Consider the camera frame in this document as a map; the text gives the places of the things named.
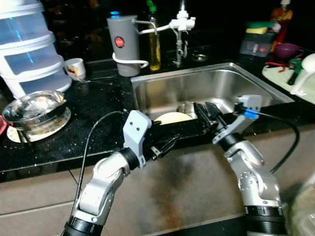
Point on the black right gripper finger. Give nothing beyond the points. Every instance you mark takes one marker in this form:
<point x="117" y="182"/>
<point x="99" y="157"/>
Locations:
<point x="212" y="109"/>
<point x="202" y="115"/>

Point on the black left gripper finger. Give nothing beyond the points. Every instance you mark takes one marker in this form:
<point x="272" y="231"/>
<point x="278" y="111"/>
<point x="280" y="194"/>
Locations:
<point x="170" y="141"/>
<point x="165" y="151"/>

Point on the floral print plate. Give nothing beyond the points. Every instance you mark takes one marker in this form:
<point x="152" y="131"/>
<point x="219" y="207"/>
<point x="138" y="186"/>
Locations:
<point x="61" y="125"/>

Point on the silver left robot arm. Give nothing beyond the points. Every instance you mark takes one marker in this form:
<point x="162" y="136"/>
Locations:
<point x="98" y="182"/>

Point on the pale yellow plate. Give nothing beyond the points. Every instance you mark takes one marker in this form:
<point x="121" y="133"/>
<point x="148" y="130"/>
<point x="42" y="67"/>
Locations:
<point x="172" y="118"/>

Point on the stainless steel sink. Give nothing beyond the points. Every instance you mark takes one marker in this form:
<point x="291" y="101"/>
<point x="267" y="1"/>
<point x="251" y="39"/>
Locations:
<point x="221" y="83"/>

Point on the round steel counter cap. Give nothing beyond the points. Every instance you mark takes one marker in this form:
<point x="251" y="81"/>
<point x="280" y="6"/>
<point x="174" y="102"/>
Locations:
<point x="199" y="57"/>

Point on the pale green cutting board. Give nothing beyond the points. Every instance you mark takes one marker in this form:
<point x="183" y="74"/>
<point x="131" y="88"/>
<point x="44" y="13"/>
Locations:
<point x="278" y="76"/>

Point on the clear plastic sponge holder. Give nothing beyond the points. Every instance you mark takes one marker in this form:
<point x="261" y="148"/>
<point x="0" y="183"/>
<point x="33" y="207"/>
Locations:
<point x="256" y="45"/>

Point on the thin red utensil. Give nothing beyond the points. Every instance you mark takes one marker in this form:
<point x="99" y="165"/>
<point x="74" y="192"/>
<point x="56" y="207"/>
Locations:
<point x="275" y="63"/>

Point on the yellow oil bottle green cap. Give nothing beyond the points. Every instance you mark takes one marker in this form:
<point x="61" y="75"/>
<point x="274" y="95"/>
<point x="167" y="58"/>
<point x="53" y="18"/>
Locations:
<point x="154" y="49"/>

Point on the steel spoon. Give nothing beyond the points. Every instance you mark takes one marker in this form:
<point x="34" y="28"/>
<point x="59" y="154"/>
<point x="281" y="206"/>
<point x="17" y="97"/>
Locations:
<point x="98" y="81"/>

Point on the white faucet diverter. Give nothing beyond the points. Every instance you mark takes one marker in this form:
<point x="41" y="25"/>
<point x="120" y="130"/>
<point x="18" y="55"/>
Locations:
<point x="182" y="22"/>

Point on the purple cup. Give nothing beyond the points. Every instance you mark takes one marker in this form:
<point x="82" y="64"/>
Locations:
<point x="287" y="50"/>

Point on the green yellow sponge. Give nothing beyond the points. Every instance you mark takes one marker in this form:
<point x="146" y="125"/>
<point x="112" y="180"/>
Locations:
<point x="260" y="27"/>

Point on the white plastic ladle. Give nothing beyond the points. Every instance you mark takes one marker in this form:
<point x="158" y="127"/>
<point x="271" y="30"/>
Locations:
<point x="307" y="69"/>

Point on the grey water filter canister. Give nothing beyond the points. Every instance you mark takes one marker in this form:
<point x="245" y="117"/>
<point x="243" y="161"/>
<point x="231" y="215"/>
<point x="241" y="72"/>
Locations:
<point x="123" y="44"/>

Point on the white printed cup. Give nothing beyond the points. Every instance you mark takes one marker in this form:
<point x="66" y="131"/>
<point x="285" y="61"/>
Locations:
<point x="75" y="68"/>

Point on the red figurine bottle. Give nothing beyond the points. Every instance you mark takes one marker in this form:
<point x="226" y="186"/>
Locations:
<point x="281" y="19"/>

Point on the olive camouflage cloth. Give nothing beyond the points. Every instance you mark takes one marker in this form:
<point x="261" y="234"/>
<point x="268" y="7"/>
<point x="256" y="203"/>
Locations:
<point x="302" y="211"/>

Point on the large stainless steel bowl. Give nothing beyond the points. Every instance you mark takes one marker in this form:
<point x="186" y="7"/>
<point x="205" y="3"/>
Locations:
<point x="34" y="108"/>

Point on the white tiered food container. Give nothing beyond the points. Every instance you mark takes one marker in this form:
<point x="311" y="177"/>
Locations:
<point x="29" y="49"/>

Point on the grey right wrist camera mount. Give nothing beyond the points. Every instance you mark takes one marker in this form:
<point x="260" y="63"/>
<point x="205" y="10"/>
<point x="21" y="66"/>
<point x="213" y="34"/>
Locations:
<point x="241" y="118"/>

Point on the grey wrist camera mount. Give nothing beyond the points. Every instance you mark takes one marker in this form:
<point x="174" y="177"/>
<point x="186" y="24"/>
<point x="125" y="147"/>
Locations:
<point x="241" y="118"/>
<point x="135" y="128"/>

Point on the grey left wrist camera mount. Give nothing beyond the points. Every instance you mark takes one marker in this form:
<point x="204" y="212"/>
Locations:
<point x="135" y="128"/>

